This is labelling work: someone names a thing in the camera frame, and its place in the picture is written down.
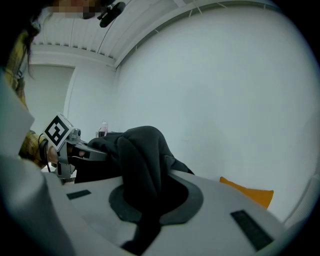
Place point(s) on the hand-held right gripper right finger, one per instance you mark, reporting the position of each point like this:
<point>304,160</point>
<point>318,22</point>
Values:
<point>215,230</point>

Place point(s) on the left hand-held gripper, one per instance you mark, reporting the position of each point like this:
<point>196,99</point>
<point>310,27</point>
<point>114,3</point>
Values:
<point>58,131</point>

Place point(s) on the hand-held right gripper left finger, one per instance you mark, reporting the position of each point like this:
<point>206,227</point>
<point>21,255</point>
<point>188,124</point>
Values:
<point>95,225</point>

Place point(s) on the black garment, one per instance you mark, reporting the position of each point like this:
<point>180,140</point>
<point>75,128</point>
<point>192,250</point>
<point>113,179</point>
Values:
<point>140,155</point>

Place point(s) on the person's left forearm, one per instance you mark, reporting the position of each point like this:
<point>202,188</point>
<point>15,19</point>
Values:
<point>31,147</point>

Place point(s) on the black side cabinet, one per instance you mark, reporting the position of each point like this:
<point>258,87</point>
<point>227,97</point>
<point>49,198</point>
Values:
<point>113,133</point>

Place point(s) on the small clear bottle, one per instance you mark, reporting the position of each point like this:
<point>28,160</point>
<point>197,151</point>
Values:
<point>104,128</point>

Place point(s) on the square orange cushion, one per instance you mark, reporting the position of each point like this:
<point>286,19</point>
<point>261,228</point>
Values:
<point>252,195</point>

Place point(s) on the person's yellow plaid shirt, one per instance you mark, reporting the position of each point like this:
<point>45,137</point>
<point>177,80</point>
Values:
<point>11,67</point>

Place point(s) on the person's face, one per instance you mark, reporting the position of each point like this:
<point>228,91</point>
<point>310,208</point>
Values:
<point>72,7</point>

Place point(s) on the black head-mounted camera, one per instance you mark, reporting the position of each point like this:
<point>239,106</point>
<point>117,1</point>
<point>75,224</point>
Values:
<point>110,13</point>

